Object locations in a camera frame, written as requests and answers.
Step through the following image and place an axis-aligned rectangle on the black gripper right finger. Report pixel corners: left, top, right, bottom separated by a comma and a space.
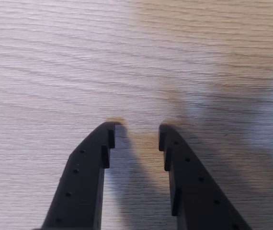
158, 123, 253, 230

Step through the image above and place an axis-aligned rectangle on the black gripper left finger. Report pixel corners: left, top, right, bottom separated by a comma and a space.
40, 121, 116, 230

